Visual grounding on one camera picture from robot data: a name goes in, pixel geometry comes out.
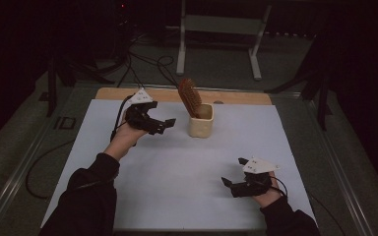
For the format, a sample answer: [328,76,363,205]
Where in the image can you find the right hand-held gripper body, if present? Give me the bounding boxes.
[231,156,282,199]

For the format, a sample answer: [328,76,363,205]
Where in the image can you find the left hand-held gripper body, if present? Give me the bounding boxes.
[124,88,167,136]

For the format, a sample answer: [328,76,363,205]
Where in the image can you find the cream square cup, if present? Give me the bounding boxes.
[187,102,215,139]

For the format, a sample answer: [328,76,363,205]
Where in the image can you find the brown wooden hairbrush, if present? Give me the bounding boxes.
[177,78,204,119]

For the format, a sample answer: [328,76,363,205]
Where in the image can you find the person's right hand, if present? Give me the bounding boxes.
[251,180,288,209]

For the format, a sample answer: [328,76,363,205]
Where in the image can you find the person's left hand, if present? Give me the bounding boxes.
[103,109,150,162]

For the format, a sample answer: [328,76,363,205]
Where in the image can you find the white table mat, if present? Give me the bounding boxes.
[39,98,319,230]

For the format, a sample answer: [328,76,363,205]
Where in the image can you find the black metal stand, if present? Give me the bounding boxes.
[264,32,335,132]
[38,53,116,118]

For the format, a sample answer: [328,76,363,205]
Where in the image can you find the white metal stand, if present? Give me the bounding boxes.
[175,0,273,82]

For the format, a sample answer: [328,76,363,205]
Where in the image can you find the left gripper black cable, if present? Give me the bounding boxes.
[110,94,135,143]

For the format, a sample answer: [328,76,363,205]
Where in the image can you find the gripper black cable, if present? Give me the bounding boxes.
[270,175,289,199]
[110,94,135,143]

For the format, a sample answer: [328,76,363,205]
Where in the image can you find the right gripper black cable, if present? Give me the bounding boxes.
[270,175,289,199]

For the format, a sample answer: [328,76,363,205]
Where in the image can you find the black tangled cables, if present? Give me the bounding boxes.
[117,52,182,91]

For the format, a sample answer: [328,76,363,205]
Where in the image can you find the thin black floor cable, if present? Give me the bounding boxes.
[307,192,339,229]

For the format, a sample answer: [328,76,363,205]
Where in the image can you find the black floor socket frame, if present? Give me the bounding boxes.
[53,115,78,131]

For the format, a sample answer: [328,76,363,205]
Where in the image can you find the aluminium floor rail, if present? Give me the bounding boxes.
[303,97,377,236]
[0,107,80,236]

